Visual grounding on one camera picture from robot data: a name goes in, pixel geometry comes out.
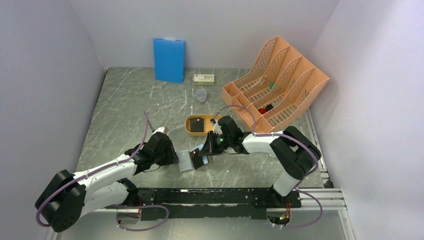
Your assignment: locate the red black object in rack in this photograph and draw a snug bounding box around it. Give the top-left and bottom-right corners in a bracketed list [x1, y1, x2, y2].
[258, 104, 274, 115]

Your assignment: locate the blue board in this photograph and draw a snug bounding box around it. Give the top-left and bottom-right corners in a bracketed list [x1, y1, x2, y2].
[153, 38, 185, 84]

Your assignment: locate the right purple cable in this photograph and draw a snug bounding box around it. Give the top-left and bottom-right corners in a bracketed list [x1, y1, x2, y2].
[210, 104, 324, 230]

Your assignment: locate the orange file organizer rack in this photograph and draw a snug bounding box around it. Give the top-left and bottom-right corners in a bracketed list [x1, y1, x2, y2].
[221, 36, 330, 133]

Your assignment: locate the black credit card stack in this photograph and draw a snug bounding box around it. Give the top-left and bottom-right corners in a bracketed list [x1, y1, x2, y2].
[189, 117, 205, 133]

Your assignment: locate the grey card holder wallet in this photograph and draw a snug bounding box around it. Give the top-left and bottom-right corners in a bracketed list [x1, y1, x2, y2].
[176, 144, 212, 173]

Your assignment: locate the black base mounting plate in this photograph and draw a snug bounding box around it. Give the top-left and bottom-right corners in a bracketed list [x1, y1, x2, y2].
[115, 187, 302, 221]

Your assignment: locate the small white red box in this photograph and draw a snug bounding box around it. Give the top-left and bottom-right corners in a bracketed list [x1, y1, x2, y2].
[193, 73, 215, 86]

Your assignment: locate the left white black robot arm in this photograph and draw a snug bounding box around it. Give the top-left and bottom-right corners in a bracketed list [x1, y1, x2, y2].
[35, 126, 178, 233]

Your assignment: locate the black VIP credit card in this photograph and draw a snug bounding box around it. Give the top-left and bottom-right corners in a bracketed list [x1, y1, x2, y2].
[189, 148, 209, 170]

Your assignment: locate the yellow oval tray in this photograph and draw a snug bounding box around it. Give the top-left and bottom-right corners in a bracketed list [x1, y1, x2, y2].
[185, 114, 214, 137]

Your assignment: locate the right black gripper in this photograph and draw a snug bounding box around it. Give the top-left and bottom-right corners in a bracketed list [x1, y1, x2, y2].
[198, 130, 232, 157]

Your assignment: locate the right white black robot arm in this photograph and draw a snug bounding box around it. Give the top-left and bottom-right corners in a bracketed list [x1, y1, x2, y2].
[197, 116, 322, 207]

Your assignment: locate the small clear plastic cup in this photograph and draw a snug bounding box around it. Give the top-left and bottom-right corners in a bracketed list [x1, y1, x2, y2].
[195, 88, 208, 104]

